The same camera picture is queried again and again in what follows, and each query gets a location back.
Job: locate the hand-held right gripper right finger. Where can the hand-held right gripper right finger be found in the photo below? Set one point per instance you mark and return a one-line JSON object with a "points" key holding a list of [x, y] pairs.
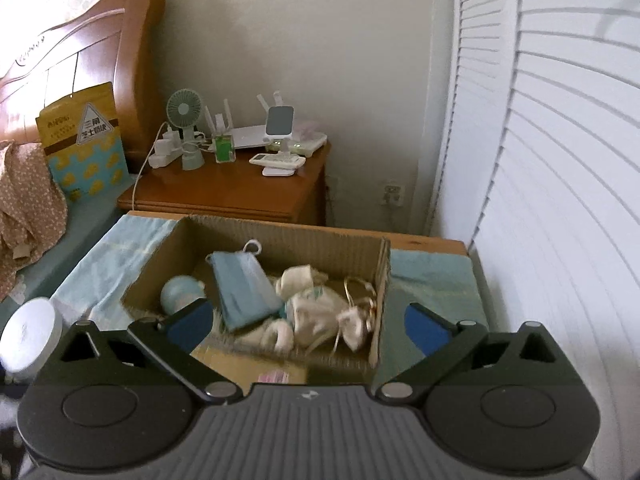
{"points": [[425, 327]]}

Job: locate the white wall socket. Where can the white wall socket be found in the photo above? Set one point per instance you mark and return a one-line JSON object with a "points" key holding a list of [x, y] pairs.
{"points": [[392, 194]]}

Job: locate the clear jar with white lid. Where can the clear jar with white lid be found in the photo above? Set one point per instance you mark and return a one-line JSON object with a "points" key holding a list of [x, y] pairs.
{"points": [[30, 330]]}

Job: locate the white louvered doors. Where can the white louvered doors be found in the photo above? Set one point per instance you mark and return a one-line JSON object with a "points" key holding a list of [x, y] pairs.
{"points": [[550, 160]]}

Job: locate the yellow and blue snack bag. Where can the yellow and blue snack bag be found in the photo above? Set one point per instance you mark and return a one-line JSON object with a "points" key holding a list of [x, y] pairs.
{"points": [[85, 155]]}

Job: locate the blue and white round plush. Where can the blue and white round plush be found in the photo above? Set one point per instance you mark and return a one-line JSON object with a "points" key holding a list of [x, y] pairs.
{"points": [[177, 295]]}

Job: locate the white flat tray device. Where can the white flat tray device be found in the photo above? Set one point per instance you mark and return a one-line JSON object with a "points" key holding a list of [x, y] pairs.
{"points": [[310, 142]]}

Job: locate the brown floral cloth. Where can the brown floral cloth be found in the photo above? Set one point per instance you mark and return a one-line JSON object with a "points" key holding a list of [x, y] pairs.
{"points": [[27, 210]]}

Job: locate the small green bottle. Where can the small green bottle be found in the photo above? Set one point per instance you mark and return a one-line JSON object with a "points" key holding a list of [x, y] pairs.
{"points": [[223, 149]]}

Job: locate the blue face mask pack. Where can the blue face mask pack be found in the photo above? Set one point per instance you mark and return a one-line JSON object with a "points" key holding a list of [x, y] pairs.
{"points": [[245, 285]]}

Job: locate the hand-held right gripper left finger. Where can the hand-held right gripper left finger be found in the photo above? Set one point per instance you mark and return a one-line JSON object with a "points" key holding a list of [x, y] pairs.
{"points": [[192, 322]]}

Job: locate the wooden bed headboard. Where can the wooden bed headboard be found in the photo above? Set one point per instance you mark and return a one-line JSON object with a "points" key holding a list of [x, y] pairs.
{"points": [[90, 45]]}

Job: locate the white phone stand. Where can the white phone stand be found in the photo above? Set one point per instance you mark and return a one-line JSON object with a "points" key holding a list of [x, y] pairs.
{"points": [[279, 122]]}

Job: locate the white remote control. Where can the white remote control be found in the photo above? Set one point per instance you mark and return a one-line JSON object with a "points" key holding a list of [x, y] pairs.
{"points": [[277, 160]]}

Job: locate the olive green tissue pack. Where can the olive green tissue pack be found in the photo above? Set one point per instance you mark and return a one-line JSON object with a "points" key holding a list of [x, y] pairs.
{"points": [[280, 367]]}

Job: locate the cardboard box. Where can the cardboard box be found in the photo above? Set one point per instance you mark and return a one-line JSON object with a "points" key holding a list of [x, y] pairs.
{"points": [[310, 245]]}

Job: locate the white router with antennas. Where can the white router with antennas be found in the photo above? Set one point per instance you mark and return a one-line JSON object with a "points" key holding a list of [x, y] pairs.
{"points": [[247, 135]]}

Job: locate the wooden nightstand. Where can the wooden nightstand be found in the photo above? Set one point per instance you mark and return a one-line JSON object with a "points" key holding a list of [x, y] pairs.
{"points": [[240, 190]]}

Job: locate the cream pouch with teal print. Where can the cream pouch with teal print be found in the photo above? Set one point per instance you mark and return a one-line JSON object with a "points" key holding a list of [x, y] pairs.
{"points": [[320, 312]]}

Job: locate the small green desk fan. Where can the small green desk fan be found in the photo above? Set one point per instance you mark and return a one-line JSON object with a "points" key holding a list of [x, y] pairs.
{"points": [[182, 110]]}

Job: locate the white power strip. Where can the white power strip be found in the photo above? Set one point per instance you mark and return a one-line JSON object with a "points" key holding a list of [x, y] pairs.
{"points": [[162, 152]]}

